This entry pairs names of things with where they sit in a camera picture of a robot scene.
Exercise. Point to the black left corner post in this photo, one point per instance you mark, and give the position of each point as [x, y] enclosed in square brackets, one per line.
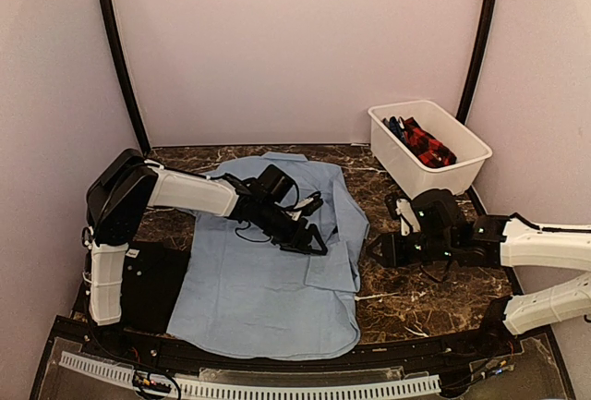
[124, 80]

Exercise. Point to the black right corner post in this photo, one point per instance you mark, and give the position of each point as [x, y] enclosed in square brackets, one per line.
[476, 60]

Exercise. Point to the red black plaid shirt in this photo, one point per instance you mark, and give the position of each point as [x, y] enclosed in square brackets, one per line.
[427, 149]

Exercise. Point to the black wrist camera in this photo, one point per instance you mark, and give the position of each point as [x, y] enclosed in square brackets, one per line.
[430, 212]
[275, 183]

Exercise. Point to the white plastic bin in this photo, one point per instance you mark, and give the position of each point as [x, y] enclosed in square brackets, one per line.
[412, 176]

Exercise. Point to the blue black plaid shirt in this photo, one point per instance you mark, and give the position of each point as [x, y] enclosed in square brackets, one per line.
[396, 127]

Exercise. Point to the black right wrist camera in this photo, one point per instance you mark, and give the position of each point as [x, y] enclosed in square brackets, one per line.
[430, 212]

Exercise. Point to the white slotted cable duct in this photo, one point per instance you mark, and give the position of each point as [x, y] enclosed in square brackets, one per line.
[229, 384]

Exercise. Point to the light blue long sleeve shirt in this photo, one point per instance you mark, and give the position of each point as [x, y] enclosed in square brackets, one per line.
[244, 298]

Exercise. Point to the folded black shirt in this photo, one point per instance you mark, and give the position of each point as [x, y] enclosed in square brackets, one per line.
[152, 279]

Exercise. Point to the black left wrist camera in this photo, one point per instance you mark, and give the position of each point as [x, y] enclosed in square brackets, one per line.
[275, 183]

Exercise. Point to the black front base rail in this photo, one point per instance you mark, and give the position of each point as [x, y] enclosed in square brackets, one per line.
[529, 368]

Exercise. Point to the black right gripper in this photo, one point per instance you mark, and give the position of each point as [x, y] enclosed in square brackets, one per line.
[392, 256]

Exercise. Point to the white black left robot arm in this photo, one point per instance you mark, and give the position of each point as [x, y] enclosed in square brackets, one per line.
[131, 184]

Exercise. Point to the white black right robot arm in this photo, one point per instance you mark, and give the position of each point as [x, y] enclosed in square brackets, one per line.
[495, 241]

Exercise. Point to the black corner post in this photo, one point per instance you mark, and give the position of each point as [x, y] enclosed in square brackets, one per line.
[124, 80]
[476, 60]

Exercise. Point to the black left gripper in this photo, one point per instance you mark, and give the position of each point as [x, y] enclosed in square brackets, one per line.
[293, 240]

